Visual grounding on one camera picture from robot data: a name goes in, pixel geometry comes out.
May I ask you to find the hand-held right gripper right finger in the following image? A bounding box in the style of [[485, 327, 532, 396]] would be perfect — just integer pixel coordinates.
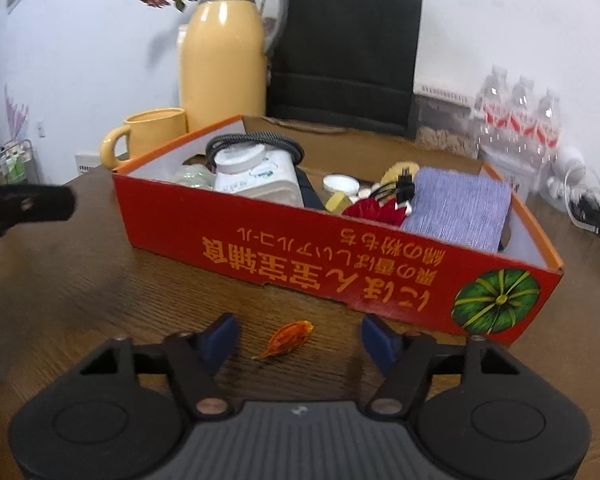
[[361, 314, 521, 418]]

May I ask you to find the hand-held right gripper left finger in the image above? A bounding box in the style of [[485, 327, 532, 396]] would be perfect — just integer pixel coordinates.
[[80, 312, 241, 418]]

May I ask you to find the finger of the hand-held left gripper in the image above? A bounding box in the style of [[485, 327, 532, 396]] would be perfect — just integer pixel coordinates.
[[0, 182, 77, 238]]

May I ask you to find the orange dried petal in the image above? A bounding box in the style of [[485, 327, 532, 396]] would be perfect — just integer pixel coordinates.
[[252, 321, 315, 360]]

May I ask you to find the red cardboard box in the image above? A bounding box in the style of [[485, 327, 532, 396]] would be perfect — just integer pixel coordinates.
[[112, 114, 565, 348]]

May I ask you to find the purple woven cloth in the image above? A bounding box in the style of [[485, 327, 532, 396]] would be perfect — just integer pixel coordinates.
[[400, 169, 513, 253]]

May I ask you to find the white plastic jar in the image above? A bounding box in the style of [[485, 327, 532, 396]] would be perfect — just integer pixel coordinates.
[[212, 144, 303, 207]]

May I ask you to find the grey braided cable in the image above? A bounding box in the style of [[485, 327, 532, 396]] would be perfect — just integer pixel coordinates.
[[205, 131, 305, 166]]

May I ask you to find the red paper flower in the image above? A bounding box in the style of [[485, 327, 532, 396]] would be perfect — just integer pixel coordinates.
[[341, 197, 406, 226]]

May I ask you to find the yellow ceramic mug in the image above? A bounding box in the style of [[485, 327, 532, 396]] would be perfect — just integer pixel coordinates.
[[100, 108, 188, 171]]

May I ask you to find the yellow block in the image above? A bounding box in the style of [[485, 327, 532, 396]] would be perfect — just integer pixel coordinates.
[[325, 192, 353, 216]]

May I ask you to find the small white lidded jar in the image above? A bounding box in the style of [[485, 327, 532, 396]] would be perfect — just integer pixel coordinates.
[[322, 174, 361, 196]]

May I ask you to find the white printed tin box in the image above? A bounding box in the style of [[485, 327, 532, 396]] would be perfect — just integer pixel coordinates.
[[492, 152, 531, 195]]

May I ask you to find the clear seed container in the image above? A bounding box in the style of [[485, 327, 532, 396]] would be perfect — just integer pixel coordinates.
[[412, 95, 481, 156]]

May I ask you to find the yellow thermos jug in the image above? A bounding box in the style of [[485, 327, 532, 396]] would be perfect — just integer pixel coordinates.
[[178, 0, 288, 133]]

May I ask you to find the white robot-shaped speaker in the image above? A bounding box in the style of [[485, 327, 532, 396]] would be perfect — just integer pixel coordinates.
[[545, 146, 588, 201]]

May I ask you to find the white printed flat box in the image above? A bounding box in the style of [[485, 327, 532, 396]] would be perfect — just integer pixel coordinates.
[[414, 77, 476, 105]]

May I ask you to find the water bottle red label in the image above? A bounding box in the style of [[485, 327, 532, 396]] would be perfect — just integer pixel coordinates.
[[507, 76, 538, 156], [475, 65, 511, 147], [532, 89, 563, 161]]

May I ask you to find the black paper bag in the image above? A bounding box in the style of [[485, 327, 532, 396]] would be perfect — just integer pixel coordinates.
[[265, 0, 425, 138]]

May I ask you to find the wire desk rack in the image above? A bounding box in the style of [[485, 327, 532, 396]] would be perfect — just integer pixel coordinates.
[[0, 132, 38, 186]]

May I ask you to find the black charger cable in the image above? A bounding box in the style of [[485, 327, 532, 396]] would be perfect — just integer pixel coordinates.
[[572, 187, 600, 226]]

